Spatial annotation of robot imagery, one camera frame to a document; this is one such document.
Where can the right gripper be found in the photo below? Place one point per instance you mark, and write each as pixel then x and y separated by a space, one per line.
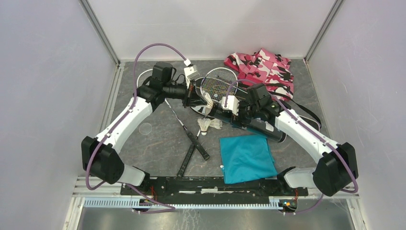
pixel 237 119

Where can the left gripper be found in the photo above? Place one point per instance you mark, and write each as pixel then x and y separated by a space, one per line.
pixel 192 98

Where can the black shuttlecock tube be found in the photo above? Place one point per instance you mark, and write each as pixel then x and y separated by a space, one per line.
pixel 268 130

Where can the shuttlecock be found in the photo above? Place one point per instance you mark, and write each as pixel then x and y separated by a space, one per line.
pixel 208 99
pixel 204 124
pixel 216 123

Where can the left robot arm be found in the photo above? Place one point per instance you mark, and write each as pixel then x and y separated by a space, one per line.
pixel 100 155

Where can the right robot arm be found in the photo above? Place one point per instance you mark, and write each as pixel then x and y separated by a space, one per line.
pixel 336 168

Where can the right badminton racket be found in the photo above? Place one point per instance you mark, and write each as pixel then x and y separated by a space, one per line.
pixel 218 73

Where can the badminton racket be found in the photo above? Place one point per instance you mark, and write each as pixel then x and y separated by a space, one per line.
pixel 218 73
pixel 190 139

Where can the left badminton racket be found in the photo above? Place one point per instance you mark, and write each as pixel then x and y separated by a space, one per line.
pixel 190 139

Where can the black racket cover bag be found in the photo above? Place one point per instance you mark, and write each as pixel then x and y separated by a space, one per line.
pixel 219 88

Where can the pink camouflage bag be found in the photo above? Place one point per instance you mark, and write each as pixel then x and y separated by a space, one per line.
pixel 264 67

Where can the teal folded cloth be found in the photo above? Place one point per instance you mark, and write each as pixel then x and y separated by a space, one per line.
pixel 246 158

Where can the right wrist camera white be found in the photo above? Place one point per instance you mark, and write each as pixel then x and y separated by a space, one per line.
pixel 230 103

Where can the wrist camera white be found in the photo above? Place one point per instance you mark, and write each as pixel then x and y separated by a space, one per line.
pixel 191 71
pixel 230 103

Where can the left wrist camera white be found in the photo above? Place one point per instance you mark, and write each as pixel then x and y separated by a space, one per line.
pixel 191 71

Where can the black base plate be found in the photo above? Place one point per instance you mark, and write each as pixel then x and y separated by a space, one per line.
pixel 214 191

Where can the slotted cable duct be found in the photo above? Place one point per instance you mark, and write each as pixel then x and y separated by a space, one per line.
pixel 142 204

